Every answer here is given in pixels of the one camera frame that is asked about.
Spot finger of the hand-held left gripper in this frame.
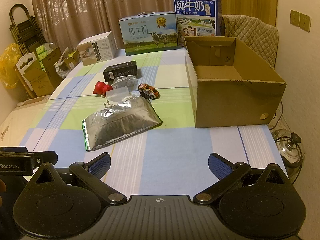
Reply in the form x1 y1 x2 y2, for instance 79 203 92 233
29 151 58 168
0 146 28 155

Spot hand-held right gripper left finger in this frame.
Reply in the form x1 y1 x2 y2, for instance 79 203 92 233
27 152 127 205

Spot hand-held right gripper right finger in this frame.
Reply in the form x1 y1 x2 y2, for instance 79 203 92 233
192 152 293 205

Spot silver foil bag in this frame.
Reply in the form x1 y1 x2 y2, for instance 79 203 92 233
81 97 163 152

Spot brown cardboard box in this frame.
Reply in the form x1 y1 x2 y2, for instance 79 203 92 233
184 35 287 128

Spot clear plastic box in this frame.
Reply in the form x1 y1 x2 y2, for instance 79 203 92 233
106 87 129 102

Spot orange white toy car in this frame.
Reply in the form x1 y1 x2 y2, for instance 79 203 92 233
138 83 160 100

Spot black shaver box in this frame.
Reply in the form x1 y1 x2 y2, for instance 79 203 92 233
103 60 138 83

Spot person's left hand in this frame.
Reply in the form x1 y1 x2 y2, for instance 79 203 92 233
0 179 7 205

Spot brown carton with white flap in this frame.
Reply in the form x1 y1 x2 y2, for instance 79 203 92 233
15 52 54 98

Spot red pig toy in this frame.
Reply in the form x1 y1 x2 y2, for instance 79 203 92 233
93 81 112 97

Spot yellow plastic bag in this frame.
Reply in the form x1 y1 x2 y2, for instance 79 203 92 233
0 43 22 89

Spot clear plastic bag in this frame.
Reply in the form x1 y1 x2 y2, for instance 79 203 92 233
112 76 138 91

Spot grey plastic bag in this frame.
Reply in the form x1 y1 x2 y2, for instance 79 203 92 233
54 61 73 78

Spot plain brown carton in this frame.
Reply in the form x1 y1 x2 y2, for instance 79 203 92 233
40 46 63 90

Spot green tissue packs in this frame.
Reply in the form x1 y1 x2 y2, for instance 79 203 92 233
36 43 57 58

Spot white beige appliance box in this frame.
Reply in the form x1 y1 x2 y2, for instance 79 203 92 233
77 31 117 67

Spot black folding ladder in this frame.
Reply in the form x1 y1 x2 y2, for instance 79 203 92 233
9 4 46 56

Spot beige quilted chair cover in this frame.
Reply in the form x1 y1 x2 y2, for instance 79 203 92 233
221 15 279 68

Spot green cow milk carton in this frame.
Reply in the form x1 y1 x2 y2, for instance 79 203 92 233
119 11 179 56

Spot blue milk carton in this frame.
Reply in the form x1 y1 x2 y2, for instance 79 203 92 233
173 0 222 47

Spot gold wall socket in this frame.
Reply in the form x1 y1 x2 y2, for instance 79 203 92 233
290 9 301 27
299 12 311 33

